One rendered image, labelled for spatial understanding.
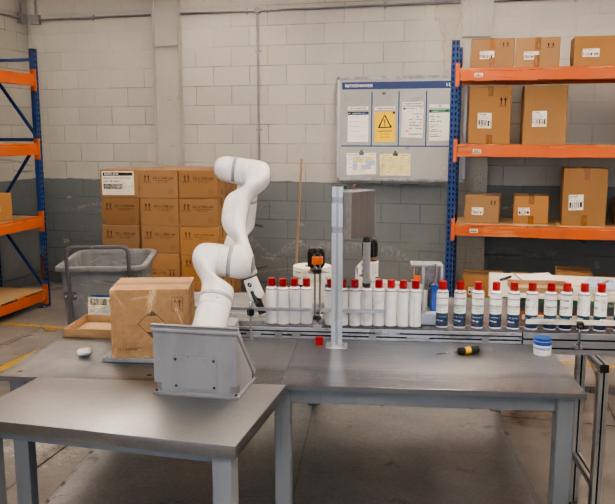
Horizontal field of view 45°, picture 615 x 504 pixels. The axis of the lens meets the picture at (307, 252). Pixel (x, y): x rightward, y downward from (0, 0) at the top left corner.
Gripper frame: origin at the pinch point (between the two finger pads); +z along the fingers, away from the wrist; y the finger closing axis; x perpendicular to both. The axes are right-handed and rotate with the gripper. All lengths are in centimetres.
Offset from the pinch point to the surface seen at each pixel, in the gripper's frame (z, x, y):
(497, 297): 27, -98, -2
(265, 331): 8.9, 0.4, -5.5
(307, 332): 15.1, -16.8, -5.5
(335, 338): 18.9, -28.9, -15.8
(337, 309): 7.5, -33.8, -15.8
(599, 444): 95, -117, -17
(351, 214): -28, -52, -18
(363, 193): -34, -60, -12
